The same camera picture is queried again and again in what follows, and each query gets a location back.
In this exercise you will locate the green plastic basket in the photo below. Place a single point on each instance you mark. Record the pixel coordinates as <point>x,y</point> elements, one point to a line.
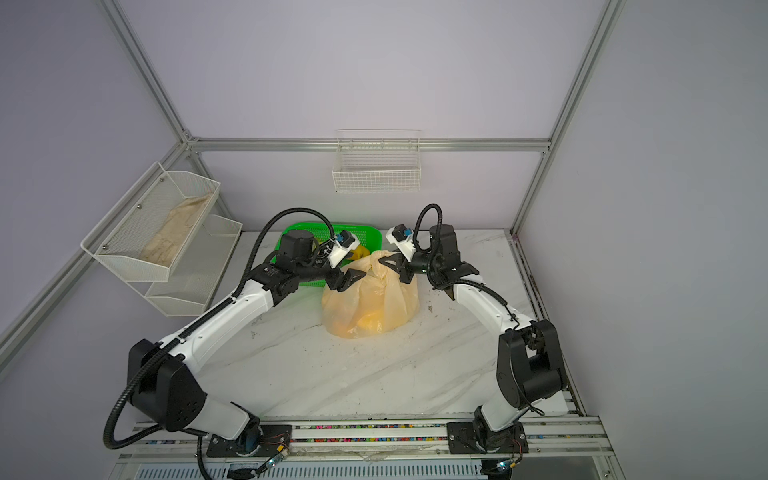
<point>304,247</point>

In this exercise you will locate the aluminium mounting rail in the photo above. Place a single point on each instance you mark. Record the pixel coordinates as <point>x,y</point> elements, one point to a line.
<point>565,436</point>

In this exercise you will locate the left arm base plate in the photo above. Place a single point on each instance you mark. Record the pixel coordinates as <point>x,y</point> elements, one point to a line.
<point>263,441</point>

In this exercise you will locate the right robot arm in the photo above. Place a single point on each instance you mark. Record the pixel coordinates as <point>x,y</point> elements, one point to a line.
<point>530,369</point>

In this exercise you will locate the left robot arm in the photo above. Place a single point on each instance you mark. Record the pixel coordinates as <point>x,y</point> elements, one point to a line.
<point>162,391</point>

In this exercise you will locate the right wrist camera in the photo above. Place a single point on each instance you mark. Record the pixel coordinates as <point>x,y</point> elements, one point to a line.
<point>402,237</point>

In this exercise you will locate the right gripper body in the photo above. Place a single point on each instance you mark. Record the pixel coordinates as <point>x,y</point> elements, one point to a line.
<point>409,271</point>

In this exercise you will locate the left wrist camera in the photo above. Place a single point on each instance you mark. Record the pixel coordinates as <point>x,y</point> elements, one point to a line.
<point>343,244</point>

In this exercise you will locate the beige cloth in shelf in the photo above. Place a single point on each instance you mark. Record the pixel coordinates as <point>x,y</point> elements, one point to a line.
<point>166,244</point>

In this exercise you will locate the banana print plastic bag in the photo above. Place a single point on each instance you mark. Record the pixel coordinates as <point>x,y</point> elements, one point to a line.
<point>375,304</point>

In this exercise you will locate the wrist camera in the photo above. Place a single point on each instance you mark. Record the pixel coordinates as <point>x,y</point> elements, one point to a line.
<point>402,237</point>
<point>343,244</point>

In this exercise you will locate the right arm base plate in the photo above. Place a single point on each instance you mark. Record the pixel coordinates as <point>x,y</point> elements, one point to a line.
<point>472,438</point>

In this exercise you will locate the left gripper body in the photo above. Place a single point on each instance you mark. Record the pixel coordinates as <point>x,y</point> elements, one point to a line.
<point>333,278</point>

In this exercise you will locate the upper white mesh shelf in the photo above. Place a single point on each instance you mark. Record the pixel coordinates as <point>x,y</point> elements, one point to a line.
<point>125,241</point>

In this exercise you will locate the white wire wall basket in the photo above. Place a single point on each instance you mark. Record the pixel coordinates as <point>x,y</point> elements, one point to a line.
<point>377,161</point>

